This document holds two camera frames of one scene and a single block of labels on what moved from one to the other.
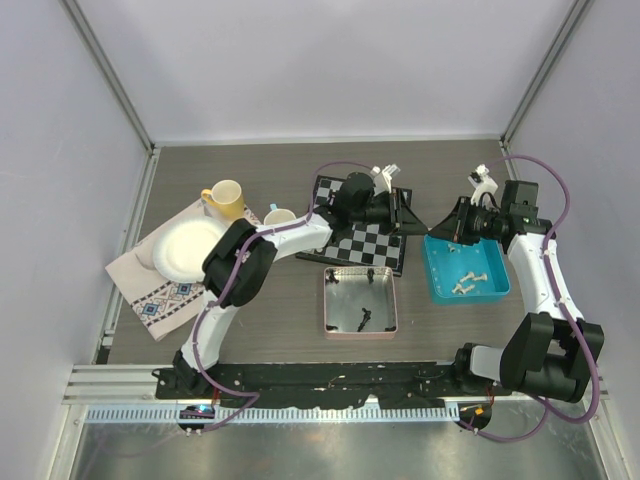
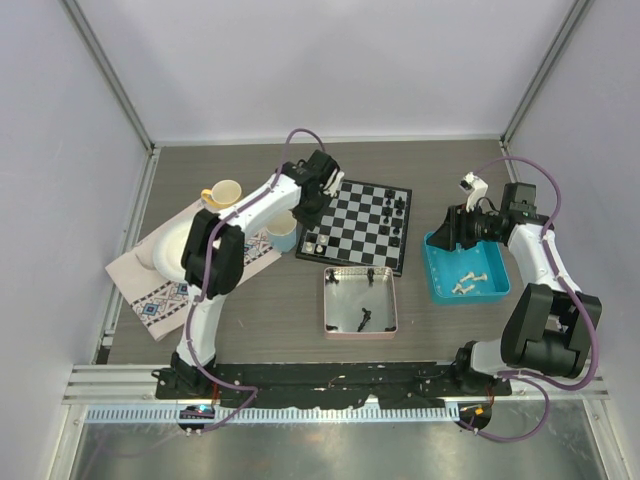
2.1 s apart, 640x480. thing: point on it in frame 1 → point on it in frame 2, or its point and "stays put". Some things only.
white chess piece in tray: [460, 289] stays put
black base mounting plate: [328, 386] stays put
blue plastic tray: [465, 274] stays put
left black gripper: [410, 225] → [310, 221]
